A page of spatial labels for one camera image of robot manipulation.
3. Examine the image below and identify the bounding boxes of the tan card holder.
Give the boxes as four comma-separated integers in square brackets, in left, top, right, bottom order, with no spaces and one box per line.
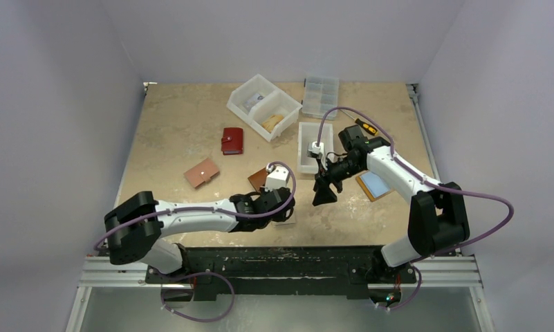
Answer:
[356,172,392,202]

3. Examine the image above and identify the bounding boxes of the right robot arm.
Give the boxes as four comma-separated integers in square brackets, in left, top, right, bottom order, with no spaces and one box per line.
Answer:
[307,125,470,282]

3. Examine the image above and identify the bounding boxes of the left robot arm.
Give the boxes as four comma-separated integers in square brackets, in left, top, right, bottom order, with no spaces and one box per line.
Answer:
[104,187,295,283]

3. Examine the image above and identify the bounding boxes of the brown card holder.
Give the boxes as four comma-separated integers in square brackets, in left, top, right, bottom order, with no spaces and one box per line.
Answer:
[248,168,268,192]

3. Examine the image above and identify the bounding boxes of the red card holder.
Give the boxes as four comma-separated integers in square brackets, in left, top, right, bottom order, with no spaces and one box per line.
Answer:
[221,127,243,156]

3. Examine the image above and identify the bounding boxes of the pink card holder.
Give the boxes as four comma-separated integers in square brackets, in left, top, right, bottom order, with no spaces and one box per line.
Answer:
[184,158,220,189]

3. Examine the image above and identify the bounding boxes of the card in bin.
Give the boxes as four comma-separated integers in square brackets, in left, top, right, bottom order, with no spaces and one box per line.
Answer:
[241,93,264,112]

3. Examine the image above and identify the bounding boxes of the yellow black screwdriver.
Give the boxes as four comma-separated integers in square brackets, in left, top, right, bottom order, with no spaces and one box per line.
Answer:
[340,109,378,136]

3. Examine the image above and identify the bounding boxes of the white small bin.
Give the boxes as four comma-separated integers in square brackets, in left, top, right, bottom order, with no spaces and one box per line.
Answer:
[297,122,334,174]

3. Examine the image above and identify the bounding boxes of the clear compartment organizer box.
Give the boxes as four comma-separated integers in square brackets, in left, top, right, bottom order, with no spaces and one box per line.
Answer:
[301,75,340,119]

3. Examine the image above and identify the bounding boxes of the yellow item in bin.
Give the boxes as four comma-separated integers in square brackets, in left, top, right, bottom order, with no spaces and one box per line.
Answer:
[261,114,284,133]

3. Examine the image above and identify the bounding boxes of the white divided bin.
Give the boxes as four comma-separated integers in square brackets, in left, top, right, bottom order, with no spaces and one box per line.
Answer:
[226,74,302,142]

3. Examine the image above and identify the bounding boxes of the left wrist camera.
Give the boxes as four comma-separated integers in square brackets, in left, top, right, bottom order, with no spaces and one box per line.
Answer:
[264,165,290,191]

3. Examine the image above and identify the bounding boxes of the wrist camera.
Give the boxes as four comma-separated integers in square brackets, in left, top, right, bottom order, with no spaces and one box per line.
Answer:
[264,165,290,191]
[306,141,326,160]

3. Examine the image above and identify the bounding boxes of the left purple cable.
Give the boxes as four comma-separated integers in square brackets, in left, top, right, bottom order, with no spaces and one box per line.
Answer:
[93,161,297,253]

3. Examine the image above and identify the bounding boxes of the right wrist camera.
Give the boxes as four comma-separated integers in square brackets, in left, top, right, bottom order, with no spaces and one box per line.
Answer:
[306,141,326,160]

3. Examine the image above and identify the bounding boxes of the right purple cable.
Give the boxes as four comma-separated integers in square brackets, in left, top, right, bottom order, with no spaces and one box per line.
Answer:
[315,107,516,264]

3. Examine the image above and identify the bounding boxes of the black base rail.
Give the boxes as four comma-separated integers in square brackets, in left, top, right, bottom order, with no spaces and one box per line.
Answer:
[141,246,416,302]

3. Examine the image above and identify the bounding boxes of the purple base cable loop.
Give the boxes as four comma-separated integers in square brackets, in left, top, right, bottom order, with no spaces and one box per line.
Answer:
[160,270,237,324]

